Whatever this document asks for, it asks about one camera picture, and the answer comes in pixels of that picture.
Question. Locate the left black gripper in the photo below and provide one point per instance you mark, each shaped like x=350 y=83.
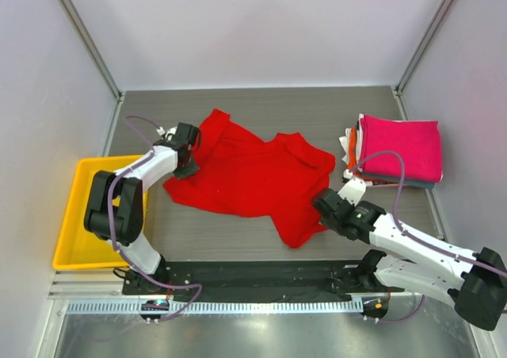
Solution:
x=191 y=170

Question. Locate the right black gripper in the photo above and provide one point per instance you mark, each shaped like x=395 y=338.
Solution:
x=326 y=208

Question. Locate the red t shirt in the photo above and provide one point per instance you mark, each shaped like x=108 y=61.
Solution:
x=241 y=174

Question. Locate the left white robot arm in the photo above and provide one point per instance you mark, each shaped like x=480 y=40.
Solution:
x=114 y=211

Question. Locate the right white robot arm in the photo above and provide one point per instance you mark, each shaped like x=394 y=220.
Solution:
x=402 y=257

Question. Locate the folded orange t shirt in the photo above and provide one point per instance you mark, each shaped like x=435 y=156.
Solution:
x=353 y=148

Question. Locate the folded grey-blue t shirt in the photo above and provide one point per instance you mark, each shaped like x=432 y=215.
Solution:
x=386 y=181

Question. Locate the folded white t shirt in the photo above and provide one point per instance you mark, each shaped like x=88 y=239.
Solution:
x=343 y=140

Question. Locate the folded pink t shirt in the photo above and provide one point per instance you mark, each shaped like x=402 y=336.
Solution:
x=417 y=143

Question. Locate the yellow plastic bin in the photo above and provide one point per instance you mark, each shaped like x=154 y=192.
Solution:
x=76 y=247

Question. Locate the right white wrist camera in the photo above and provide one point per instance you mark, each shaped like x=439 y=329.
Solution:
x=354 y=189

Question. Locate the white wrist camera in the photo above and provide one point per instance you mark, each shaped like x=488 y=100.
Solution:
x=354 y=189
x=166 y=134

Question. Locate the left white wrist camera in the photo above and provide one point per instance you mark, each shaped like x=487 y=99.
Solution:
x=166 y=134

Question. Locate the slotted white cable duct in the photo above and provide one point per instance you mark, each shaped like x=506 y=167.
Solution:
x=144 y=306

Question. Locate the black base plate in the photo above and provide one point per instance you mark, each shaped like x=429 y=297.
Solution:
x=274 y=281

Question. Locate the left aluminium frame post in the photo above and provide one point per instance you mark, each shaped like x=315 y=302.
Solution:
x=83 y=34

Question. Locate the aluminium frame post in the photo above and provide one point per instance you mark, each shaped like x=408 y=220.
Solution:
x=436 y=23
x=83 y=34

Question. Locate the right aluminium frame post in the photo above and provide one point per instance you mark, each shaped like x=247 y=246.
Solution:
x=436 y=23

